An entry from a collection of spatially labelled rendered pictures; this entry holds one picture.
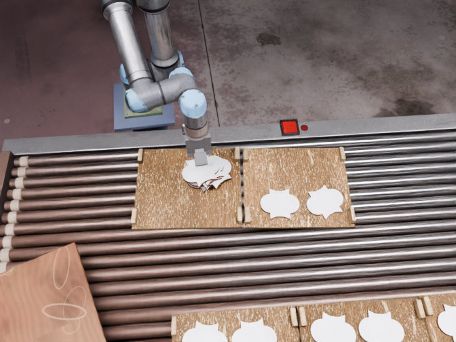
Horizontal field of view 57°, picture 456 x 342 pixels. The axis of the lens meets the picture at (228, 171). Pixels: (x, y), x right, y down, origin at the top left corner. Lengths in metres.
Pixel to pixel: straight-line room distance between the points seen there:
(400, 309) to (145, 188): 1.01
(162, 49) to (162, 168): 0.46
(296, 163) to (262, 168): 0.14
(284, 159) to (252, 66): 1.70
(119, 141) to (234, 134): 0.49
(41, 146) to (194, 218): 0.74
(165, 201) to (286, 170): 0.49
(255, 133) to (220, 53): 1.70
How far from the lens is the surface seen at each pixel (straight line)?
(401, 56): 3.65
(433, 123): 2.02
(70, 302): 1.45
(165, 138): 1.79
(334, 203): 1.63
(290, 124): 1.81
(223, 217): 1.57
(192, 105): 1.23
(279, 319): 1.47
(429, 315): 1.58
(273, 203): 1.59
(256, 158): 1.69
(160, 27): 1.63
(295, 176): 1.67
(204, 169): 1.58
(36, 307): 1.48
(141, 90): 1.31
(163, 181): 1.65
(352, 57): 3.52
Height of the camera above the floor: 2.37
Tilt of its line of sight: 60 degrees down
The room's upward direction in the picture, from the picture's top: straight up
